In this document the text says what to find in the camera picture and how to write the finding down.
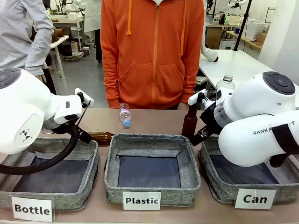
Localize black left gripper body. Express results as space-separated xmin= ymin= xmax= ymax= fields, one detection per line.
xmin=50 ymin=123 xmax=79 ymax=136

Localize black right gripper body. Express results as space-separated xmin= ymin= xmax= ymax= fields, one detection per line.
xmin=200 ymin=102 xmax=223 ymax=132

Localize white-sleeved forearm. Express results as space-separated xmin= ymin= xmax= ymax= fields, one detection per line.
xmin=202 ymin=0 xmax=220 ymax=63

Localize grey fabric basket Can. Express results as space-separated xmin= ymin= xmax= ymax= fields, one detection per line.
xmin=198 ymin=136 xmax=299 ymax=210

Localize grey fabric basket Bottle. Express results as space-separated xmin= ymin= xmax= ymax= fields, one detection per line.
xmin=0 ymin=136 xmax=101 ymax=212

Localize grey fabric basket Plastic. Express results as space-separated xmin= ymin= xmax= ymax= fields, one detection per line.
xmin=104 ymin=133 xmax=202 ymax=208

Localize white Can label sign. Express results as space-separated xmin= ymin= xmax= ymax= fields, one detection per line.
xmin=233 ymin=188 xmax=278 ymax=210

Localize brown glass bottle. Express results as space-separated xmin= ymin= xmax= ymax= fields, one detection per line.
xmin=181 ymin=104 xmax=199 ymax=140
xmin=86 ymin=131 xmax=116 ymax=148

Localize clear capless plastic bottle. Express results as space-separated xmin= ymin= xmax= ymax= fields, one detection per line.
xmin=215 ymin=74 xmax=235 ymax=91

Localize clear plastic bottle blue cap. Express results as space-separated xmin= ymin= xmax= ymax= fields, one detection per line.
xmin=119 ymin=102 xmax=132 ymax=128

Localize white table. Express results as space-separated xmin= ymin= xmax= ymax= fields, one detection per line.
xmin=198 ymin=49 xmax=278 ymax=91

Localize cardboard box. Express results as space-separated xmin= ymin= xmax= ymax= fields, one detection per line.
xmin=205 ymin=27 xmax=222 ymax=49

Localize person in orange hoodie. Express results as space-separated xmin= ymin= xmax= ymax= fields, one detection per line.
xmin=100 ymin=0 xmax=206 ymax=110

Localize white Plastic label sign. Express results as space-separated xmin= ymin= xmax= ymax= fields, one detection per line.
xmin=122 ymin=191 xmax=162 ymax=211

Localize small white desk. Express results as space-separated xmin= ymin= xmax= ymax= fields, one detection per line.
xmin=48 ymin=35 xmax=70 ymax=80

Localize white Bottle label sign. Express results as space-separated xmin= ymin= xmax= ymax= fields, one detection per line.
xmin=11 ymin=196 xmax=56 ymax=223

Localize wooden-top workbench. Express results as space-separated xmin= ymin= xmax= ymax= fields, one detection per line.
xmin=225 ymin=30 xmax=263 ymax=51

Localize black tripod pole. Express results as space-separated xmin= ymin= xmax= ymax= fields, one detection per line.
xmin=233 ymin=0 xmax=253 ymax=51

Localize white storage crates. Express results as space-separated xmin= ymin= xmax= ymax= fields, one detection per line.
xmin=246 ymin=18 xmax=268 ymax=35

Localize person in grey shirt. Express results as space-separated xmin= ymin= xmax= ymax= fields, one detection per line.
xmin=0 ymin=0 xmax=57 ymax=95

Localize person in white coat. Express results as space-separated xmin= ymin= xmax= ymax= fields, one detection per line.
xmin=83 ymin=0 xmax=103 ymax=33

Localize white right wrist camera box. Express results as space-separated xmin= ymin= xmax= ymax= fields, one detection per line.
xmin=188 ymin=89 xmax=208 ymax=105

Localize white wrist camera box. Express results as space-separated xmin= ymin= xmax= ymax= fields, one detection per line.
xmin=74 ymin=88 xmax=94 ymax=108
xmin=188 ymin=89 xmax=208 ymax=105

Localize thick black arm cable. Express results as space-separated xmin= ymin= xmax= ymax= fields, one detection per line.
xmin=0 ymin=121 xmax=79 ymax=175

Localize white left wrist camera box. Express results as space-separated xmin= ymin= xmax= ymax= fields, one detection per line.
xmin=74 ymin=88 xmax=94 ymax=108

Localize black cable sleeve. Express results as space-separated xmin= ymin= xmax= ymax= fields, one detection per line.
xmin=268 ymin=123 xmax=299 ymax=168

